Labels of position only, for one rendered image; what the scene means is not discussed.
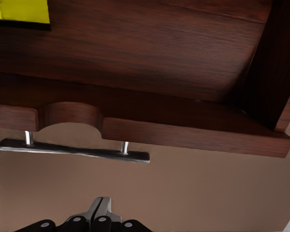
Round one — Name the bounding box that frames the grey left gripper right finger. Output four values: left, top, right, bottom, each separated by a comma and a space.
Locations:
91, 197, 123, 232

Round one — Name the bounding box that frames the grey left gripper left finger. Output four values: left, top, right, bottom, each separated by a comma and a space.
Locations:
66, 197, 103, 232

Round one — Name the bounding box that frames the dark wooden tray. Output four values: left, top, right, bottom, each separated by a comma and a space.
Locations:
0, 0, 290, 159

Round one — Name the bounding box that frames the yellow box with black edge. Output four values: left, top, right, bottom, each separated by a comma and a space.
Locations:
0, 0, 51, 31

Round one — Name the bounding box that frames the silver metal tray handle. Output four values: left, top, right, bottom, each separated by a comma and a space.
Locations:
0, 130, 151, 164

